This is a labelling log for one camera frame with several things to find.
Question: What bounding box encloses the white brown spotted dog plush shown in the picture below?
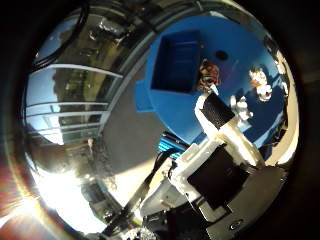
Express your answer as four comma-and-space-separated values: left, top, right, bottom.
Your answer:
249, 66, 274, 103

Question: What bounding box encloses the black cable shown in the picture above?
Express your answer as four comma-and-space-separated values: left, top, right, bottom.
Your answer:
33, 0, 90, 69
101, 148, 181, 238

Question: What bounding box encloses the white window frame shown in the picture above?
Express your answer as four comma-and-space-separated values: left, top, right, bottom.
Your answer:
23, 63, 124, 146

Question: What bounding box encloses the blue metal bracket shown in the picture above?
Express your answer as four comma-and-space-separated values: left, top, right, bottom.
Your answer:
157, 132, 188, 158

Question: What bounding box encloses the orange striped tiger plush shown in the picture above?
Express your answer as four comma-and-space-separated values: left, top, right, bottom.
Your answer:
195, 59, 222, 93

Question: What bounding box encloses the blue plastic container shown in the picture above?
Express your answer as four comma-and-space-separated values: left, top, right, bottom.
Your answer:
150, 30, 203, 94

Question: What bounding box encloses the small white figurine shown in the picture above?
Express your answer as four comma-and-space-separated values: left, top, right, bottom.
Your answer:
229, 95, 254, 123

